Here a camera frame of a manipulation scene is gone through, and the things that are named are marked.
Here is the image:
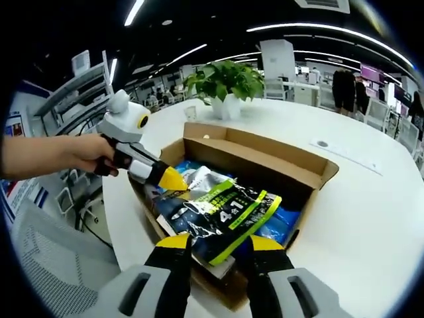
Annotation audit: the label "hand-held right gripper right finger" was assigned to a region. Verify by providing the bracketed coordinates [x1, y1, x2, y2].
[243, 234, 355, 318]

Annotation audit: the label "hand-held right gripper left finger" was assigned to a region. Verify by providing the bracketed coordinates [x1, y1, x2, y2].
[95, 233, 193, 318]

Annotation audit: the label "blue white tissue pack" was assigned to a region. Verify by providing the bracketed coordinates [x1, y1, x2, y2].
[174, 160, 203, 182]

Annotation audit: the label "blue wet wipes soft item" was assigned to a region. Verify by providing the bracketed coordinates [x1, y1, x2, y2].
[243, 198, 301, 252]

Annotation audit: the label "black green pouch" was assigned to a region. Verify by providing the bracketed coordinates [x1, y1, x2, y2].
[155, 178, 283, 268]

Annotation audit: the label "brown cardboard shoe box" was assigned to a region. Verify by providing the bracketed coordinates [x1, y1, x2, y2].
[127, 121, 341, 312]

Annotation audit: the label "person's left hand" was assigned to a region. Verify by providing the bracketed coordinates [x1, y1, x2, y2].
[58, 132, 120, 178]

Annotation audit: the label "grey metal rack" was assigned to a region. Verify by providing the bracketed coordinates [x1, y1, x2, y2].
[32, 49, 115, 135]

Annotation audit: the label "silver foil pouch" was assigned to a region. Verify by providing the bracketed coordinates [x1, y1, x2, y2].
[184, 165, 239, 201]

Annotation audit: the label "clear plastic holder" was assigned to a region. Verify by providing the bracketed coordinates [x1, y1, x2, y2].
[184, 105, 200, 123]

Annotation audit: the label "white mesh office chair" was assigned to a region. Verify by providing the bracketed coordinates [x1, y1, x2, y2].
[9, 198, 122, 318]

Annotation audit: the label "green potted plant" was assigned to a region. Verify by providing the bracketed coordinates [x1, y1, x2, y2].
[182, 60, 266, 121]

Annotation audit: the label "ceiling light strips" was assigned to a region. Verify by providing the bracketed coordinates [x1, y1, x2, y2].
[109, 0, 415, 90]

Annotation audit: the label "black display on stand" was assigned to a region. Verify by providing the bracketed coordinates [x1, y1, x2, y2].
[393, 84, 415, 115]

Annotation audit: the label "ceiling air vent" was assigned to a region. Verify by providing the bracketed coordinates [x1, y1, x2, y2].
[293, 0, 351, 15]

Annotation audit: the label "purple display screen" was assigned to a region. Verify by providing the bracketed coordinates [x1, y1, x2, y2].
[360, 64, 386, 83]

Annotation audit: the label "blue wall poster board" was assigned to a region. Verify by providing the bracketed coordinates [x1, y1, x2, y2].
[0, 91, 50, 229]

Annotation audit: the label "table cable port cover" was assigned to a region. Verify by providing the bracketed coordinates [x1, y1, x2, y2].
[309, 138, 384, 176]

